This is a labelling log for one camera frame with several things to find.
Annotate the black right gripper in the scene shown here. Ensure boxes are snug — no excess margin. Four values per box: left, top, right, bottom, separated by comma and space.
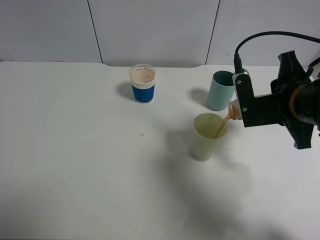
270, 51, 316, 150

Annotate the clear plastic drink bottle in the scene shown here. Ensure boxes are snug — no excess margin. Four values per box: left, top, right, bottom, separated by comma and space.
228, 99, 242, 120

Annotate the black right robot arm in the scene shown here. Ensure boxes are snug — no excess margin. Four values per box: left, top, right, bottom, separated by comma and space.
270, 50, 320, 150

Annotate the teal plastic cup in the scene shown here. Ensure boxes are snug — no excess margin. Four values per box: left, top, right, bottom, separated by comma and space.
207, 70, 235, 111

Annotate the pale green plastic cup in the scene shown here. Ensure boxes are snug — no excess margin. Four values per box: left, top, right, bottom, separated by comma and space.
190, 112, 228, 162

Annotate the blue sleeved paper cup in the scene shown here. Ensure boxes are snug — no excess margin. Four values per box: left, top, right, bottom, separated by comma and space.
129, 64, 156, 104

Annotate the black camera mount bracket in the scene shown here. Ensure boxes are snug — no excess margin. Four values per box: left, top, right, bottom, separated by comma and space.
232, 73, 285, 128

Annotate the black camera cable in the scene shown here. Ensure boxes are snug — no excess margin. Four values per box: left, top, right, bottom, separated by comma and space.
233, 30, 320, 75

